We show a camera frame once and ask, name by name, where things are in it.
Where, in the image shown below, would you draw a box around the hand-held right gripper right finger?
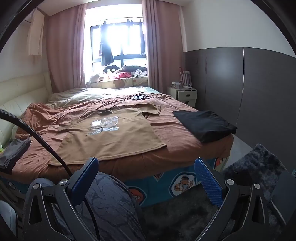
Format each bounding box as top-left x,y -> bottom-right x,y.
194,157 -> 282,241

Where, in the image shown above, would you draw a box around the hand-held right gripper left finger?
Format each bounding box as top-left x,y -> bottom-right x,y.
23,157 -> 100,241

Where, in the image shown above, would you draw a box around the brown printed t-shirt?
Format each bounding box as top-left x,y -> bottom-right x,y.
48,104 -> 167,166

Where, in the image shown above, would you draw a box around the black folded clothes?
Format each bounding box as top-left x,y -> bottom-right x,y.
172,110 -> 238,143

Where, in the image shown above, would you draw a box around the pile of loose clothes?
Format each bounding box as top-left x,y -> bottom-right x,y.
116,65 -> 148,79

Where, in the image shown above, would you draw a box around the person's leg in grey pants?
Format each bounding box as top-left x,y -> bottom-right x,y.
75,171 -> 145,241

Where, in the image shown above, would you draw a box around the dark shaggy rug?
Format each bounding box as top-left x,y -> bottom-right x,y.
141,144 -> 296,241

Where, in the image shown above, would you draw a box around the rust-brown blanket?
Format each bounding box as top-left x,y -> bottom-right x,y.
10,93 -> 234,183

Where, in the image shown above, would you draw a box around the grey folded cloth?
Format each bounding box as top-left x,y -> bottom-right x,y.
0,137 -> 31,173

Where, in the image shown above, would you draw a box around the beige quilt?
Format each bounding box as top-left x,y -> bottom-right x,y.
47,86 -> 167,108

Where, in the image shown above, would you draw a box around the white nightstand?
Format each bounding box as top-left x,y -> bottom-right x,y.
167,86 -> 198,107

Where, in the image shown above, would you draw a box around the white plush toy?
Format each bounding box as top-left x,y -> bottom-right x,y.
85,74 -> 101,87

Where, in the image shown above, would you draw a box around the grey wardrobe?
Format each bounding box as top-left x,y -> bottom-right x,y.
184,47 -> 296,160

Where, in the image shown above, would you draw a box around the striped paper bag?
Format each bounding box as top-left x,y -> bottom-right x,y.
180,71 -> 192,87

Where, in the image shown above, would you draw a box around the cream padded bed headboard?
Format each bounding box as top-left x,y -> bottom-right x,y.
0,71 -> 52,149

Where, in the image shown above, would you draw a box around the black plush toy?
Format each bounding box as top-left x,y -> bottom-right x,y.
103,65 -> 120,74

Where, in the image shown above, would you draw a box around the dark hanging garment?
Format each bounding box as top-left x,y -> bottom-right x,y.
139,20 -> 147,56
99,21 -> 115,66

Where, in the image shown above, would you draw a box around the pink curtain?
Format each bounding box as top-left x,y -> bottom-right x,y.
46,3 -> 87,92
142,0 -> 185,93

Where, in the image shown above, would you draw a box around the window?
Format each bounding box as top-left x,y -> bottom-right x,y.
84,3 -> 147,75

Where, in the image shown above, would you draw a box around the black braided cable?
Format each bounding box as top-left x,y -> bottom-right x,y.
0,109 -> 101,241

